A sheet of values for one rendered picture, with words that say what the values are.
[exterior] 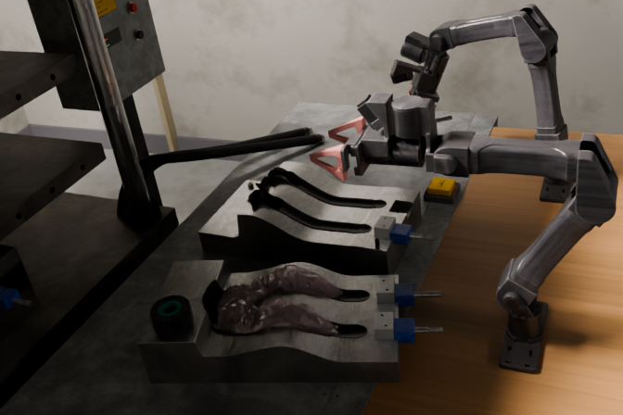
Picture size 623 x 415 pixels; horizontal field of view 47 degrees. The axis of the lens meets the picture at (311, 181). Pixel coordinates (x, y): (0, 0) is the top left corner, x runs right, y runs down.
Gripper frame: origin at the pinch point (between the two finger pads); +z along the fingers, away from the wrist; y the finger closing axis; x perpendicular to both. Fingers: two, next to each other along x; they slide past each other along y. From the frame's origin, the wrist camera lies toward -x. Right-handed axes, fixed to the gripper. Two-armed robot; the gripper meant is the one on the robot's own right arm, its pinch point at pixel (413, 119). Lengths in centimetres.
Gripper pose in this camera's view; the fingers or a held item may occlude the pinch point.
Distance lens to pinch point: 201.9
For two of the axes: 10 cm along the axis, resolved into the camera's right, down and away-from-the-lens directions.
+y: 0.2, 4.5, -8.9
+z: -2.9, 8.6, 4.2
